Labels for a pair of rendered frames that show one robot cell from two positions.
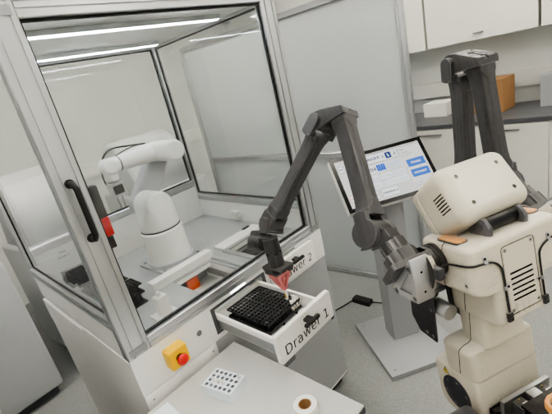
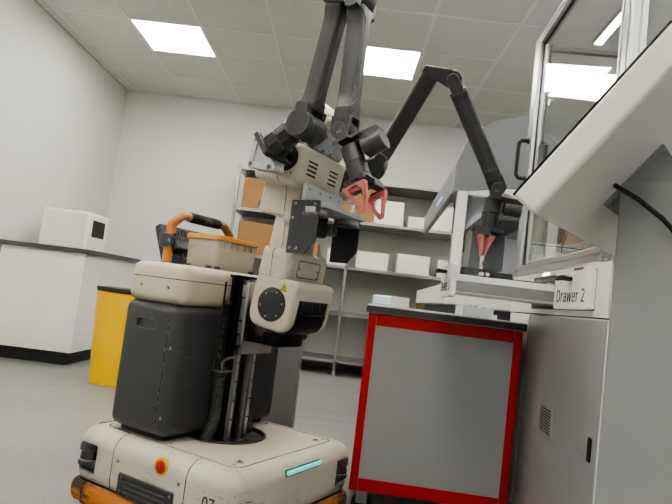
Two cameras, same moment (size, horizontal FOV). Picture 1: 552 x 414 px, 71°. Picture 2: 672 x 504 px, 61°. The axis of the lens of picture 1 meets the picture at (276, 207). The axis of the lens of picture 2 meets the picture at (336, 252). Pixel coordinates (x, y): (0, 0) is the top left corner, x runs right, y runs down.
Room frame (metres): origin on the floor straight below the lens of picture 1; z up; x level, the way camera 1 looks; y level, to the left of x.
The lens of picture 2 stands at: (2.31, -1.64, 0.77)
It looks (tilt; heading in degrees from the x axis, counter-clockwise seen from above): 5 degrees up; 137
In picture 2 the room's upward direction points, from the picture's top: 7 degrees clockwise
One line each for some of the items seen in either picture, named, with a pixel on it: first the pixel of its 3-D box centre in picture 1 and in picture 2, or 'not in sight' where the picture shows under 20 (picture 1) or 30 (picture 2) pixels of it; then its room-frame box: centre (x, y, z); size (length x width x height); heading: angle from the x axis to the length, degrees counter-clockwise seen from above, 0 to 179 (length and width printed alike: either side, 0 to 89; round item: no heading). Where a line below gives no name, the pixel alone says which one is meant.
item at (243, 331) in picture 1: (263, 311); (508, 291); (1.27, 0.14, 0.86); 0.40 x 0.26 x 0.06; 43
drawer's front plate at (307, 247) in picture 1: (293, 264); (573, 290); (1.57, -0.02, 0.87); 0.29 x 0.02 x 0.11; 133
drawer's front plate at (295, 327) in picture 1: (305, 324); (448, 281); (1.12, 0.00, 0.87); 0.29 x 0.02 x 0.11; 133
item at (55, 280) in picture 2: not in sight; (71, 283); (-2.84, 0.06, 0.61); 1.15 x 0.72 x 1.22; 136
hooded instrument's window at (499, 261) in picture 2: not in sight; (522, 263); (0.44, 1.70, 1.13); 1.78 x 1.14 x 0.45; 133
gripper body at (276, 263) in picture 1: (275, 259); (488, 223); (1.23, 0.04, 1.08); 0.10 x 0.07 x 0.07; 39
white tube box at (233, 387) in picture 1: (224, 384); (474, 311); (1.04, 0.30, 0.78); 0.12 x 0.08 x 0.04; 55
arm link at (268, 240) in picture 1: (269, 243); (493, 206); (1.24, 0.05, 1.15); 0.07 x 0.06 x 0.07; 40
